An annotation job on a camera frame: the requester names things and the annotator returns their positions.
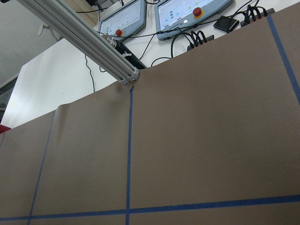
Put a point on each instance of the black thermos bottle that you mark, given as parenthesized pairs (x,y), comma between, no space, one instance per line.
(124,51)

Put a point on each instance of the orange black usb hub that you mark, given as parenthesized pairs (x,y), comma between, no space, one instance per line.
(261,15)
(208,39)

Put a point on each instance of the blue teach pendant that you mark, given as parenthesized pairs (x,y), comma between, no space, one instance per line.
(125,22)
(174,16)

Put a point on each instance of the black smartphone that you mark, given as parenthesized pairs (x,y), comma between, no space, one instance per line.
(226,24)

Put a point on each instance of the red bottle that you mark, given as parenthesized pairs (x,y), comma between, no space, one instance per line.
(3,128)

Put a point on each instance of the aluminium frame post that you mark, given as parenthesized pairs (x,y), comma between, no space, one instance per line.
(65,21)

